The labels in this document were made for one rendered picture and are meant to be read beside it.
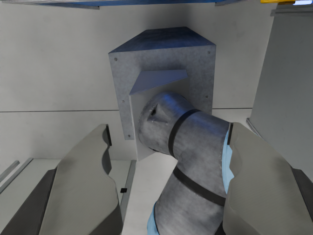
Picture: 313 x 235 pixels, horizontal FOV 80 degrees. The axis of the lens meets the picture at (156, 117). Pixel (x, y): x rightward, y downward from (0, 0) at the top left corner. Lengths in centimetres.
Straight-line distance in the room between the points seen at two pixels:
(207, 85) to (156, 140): 26
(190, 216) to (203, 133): 13
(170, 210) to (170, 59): 38
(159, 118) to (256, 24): 137
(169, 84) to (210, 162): 21
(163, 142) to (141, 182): 193
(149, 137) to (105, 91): 136
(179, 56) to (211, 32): 104
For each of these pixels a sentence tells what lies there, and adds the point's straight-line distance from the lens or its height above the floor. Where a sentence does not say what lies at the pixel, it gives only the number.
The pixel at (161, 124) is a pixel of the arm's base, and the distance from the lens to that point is 38.
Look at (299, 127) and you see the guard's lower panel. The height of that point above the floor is 62.
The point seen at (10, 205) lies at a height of 58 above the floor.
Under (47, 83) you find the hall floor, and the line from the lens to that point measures 194.
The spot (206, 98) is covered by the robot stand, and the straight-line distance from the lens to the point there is 60.
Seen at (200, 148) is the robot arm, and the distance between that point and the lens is 33.
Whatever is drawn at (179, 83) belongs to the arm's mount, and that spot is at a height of 110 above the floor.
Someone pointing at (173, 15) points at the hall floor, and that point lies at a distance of 154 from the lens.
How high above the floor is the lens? 154
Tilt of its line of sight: 61 degrees down
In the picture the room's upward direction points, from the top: 173 degrees counter-clockwise
